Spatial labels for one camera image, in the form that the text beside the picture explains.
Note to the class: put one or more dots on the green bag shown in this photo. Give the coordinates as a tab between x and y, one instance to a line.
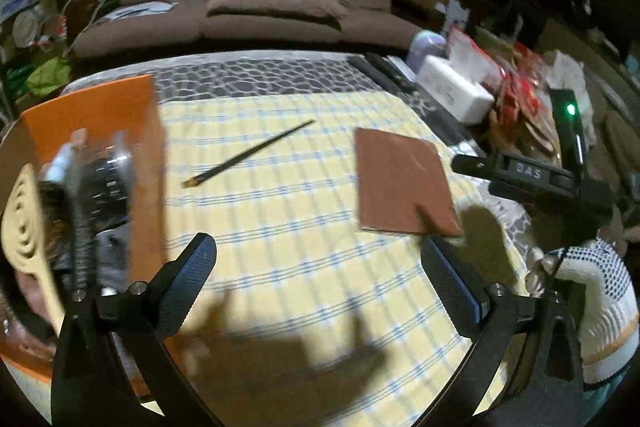
47	77

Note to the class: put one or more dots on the white plastic bag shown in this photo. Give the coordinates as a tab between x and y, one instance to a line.
565	69

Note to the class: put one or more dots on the clear jar of black beads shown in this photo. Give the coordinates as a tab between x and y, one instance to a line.
107	177

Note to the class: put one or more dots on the yellow plaid tablecloth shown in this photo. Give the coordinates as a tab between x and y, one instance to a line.
300	232

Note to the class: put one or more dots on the purple container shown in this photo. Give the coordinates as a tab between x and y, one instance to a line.
425	49

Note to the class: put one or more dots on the pile of red packets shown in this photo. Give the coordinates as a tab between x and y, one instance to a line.
522	102

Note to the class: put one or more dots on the round tin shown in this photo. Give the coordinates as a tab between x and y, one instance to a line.
26	29

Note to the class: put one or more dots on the black paintbrush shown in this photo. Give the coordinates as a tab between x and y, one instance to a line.
250	152

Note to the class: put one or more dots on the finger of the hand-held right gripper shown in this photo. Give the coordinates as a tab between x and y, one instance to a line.
472	164

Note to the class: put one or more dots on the white papers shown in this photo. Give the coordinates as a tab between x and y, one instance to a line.
140	9

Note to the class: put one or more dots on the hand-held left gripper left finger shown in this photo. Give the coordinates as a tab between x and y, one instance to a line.
186	281

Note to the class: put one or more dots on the brown notebook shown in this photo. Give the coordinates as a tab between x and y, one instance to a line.
400	177

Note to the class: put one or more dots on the white spray bottle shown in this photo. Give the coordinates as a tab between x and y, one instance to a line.
56	167

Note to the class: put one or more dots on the white tissue box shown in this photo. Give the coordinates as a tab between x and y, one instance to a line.
452	89

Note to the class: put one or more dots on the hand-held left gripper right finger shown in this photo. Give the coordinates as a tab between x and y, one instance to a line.
452	283

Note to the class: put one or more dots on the red and white packet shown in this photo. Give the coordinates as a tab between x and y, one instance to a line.
475	54

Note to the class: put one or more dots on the orange cardboard box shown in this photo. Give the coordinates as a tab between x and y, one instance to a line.
90	112

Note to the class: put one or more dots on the tan slotted wooden spatula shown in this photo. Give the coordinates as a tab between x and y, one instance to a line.
25	217

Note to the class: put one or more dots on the person's right hand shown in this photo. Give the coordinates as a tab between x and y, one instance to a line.
600	287

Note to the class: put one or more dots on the dark grey cloth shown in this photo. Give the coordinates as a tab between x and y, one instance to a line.
112	249

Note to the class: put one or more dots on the black remote control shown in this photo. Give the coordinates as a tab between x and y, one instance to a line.
395	69
372	74

